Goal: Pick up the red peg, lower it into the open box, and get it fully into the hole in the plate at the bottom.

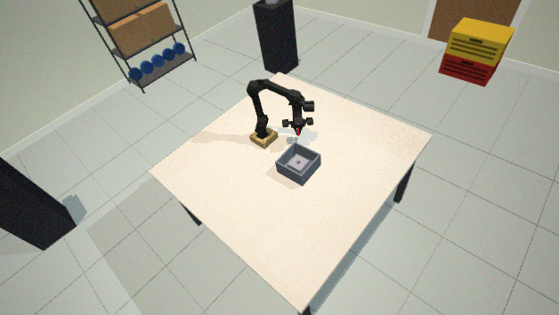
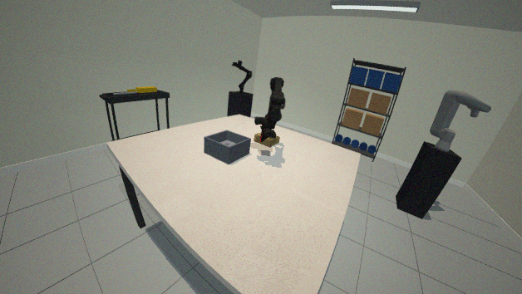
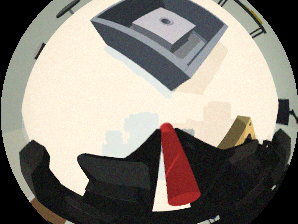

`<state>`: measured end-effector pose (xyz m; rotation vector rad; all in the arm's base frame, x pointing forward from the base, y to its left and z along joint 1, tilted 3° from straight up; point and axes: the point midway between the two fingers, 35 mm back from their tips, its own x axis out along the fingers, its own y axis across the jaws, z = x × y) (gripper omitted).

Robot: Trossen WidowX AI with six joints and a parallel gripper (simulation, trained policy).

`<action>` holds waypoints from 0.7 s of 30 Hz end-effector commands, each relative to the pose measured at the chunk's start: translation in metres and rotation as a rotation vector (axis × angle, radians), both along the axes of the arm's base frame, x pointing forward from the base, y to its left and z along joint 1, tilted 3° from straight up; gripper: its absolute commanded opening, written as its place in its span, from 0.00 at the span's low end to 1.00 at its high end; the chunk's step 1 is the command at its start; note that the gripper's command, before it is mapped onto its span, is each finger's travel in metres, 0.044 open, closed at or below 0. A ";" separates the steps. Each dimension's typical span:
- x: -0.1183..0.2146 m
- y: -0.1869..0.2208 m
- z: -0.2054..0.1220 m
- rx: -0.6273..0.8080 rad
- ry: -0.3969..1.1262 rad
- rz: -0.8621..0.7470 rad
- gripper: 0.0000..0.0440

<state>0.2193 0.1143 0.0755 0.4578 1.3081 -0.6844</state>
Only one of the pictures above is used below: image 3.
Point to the red peg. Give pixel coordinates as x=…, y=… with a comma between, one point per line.
x=180, y=181

